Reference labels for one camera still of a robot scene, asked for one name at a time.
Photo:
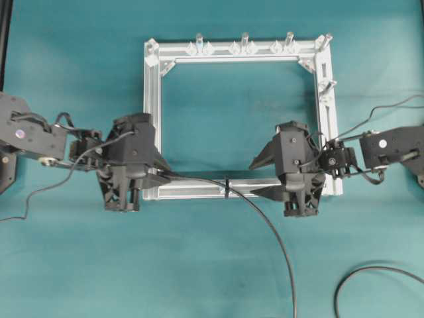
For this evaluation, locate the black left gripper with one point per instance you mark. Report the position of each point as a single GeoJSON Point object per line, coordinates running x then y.
{"type": "Point", "coordinates": [127, 161]}

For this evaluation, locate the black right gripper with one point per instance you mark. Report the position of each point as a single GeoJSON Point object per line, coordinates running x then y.
{"type": "Point", "coordinates": [301, 180]}

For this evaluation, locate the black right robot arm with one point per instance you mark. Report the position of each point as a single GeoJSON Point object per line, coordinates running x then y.
{"type": "Point", "coordinates": [379, 150]}

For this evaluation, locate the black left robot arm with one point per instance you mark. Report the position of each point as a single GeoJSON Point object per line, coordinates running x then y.
{"type": "Point", "coordinates": [59, 144]}

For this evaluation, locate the black zip tie loop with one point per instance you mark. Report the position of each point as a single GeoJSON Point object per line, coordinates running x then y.
{"type": "Point", "coordinates": [227, 188]}

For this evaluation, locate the clear acrylic peg right side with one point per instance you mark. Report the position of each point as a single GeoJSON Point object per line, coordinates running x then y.
{"type": "Point", "coordinates": [325, 87]}

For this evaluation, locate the clear acrylic peg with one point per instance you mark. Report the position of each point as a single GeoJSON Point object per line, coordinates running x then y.
{"type": "Point", "coordinates": [325, 87]}
{"type": "Point", "coordinates": [245, 46]}
{"type": "Point", "coordinates": [286, 46]}
{"type": "Point", "coordinates": [199, 47]}

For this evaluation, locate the clear acrylic peg left corner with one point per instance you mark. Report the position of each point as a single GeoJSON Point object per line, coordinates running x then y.
{"type": "Point", "coordinates": [151, 53]}

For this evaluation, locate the clear acrylic peg corner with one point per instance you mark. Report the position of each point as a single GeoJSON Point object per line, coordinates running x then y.
{"type": "Point", "coordinates": [322, 42]}
{"type": "Point", "coordinates": [151, 53]}

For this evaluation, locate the rectangular aluminium extrusion frame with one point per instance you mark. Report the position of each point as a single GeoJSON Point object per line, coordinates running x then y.
{"type": "Point", "coordinates": [171, 54]}

